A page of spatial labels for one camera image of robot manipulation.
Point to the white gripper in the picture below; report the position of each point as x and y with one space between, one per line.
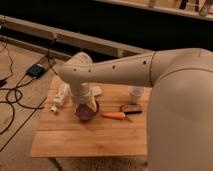
82 94

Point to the white ceramic cup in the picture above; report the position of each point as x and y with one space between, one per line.
135 93

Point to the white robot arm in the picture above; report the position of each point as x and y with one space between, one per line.
180 110

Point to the dark purple ceramic bowl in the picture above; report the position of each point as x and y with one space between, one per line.
84 113

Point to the beige sponge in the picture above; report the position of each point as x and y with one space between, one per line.
97 91

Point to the orange carrot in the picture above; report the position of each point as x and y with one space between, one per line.
114 115

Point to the white plastic bottle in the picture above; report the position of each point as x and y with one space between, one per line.
60 97

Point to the wooden table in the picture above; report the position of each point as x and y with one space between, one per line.
63 135

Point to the small dark red box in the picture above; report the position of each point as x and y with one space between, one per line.
131 108

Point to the blue power adapter box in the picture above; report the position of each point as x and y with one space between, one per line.
35 71

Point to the long grey metal rail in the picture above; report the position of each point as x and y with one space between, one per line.
72 38

